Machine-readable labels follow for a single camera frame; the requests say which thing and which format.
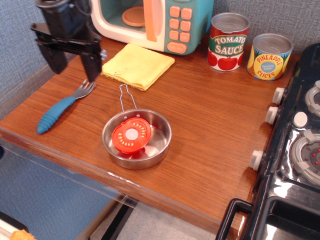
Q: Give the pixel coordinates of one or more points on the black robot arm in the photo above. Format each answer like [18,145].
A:
[75,49]

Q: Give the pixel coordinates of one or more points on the pineapple slices can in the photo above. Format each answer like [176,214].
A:
[269,56]

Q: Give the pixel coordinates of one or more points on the white stove knob lower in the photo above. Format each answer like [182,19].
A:
[255,160]

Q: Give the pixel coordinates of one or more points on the small steel pan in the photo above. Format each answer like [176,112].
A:
[156,148]

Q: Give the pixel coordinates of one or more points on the orange microwave plate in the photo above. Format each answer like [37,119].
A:
[134,16]

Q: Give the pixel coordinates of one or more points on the black toy stove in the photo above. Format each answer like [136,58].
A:
[286,193]

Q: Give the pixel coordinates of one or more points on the white stove knob middle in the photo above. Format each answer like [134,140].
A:
[271,114]

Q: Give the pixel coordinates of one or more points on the white stove knob upper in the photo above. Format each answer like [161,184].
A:
[278,95]

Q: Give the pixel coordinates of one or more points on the tomato sauce can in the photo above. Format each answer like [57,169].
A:
[227,40]

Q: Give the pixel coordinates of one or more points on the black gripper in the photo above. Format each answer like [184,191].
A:
[67,23]

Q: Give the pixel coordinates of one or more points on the red toy tomato slice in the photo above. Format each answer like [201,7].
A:
[131,135]

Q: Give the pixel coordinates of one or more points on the yellow folded towel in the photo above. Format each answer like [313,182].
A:
[137,67]

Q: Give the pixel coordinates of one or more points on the blue handled metal fork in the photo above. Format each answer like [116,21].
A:
[53,114]

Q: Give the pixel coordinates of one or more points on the white stove knob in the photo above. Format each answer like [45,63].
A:
[271,114]
[255,160]
[278,95]

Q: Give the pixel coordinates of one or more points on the toy microwave teal and cream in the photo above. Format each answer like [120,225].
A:
[171,26]

